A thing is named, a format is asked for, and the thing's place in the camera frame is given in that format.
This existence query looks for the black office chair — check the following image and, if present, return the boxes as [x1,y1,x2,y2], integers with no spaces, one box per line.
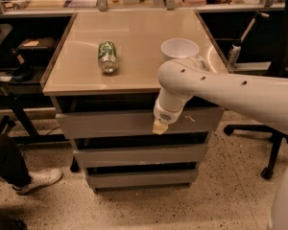
[224,0,288,180]

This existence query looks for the grey drawer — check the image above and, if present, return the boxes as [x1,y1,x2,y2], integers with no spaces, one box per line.
[86,169,199,190]
[56,107,223,139]
[73,144,208,168]

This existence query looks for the grey top drawer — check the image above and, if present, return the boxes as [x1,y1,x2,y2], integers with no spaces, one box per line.
[56,107,223,139]

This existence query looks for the grey bottom drawer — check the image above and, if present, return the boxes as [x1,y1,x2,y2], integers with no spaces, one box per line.
[86,169,199,190]

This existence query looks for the green soda can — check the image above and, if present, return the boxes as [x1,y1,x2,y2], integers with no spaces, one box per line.
[98,41,118,74]

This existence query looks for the grey middle drawer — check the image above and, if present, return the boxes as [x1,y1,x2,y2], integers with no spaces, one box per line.
[73,144,208,168]

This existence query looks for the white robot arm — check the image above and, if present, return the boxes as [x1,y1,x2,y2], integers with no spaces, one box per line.
[153,57,288,230]

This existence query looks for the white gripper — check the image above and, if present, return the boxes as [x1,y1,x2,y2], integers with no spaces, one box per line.
[153,100,184,135]

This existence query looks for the black headphones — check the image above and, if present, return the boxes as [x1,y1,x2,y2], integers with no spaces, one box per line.
[12,49,35,82]

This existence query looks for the white handheld tool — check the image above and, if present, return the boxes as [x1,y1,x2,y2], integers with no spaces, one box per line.
[228,11,270,69]

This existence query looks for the grey drawer cabinet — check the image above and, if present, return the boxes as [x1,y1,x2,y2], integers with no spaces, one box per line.
[39,9,238,194]

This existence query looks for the black box on shelf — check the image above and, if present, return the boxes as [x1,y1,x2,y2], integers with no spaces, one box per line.
[17,37,57,59]

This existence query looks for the white bowl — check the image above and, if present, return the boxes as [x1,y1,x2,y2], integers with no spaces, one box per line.
[160,38,200,61]

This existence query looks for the white sneaker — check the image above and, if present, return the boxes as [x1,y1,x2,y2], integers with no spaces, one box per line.
[12,169,63,196]

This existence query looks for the person's dark trouser leg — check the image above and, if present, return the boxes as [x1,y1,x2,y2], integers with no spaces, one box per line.
[0,134,31,187]

